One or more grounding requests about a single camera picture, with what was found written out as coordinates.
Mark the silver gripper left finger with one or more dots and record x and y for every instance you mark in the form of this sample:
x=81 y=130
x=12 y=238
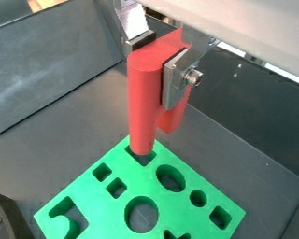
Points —
x=136 y=34

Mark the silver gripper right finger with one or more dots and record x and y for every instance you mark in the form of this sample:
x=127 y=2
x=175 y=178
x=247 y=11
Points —
x=179 y=69

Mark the red square-circle peg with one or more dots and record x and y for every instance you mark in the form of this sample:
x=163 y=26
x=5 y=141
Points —
x=147 y=114

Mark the black round object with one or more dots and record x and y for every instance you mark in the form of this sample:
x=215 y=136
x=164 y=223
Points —
x=13 y=227

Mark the green shape-sorting board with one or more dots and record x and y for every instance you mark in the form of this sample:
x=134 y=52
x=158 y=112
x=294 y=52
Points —
x=124 y=199

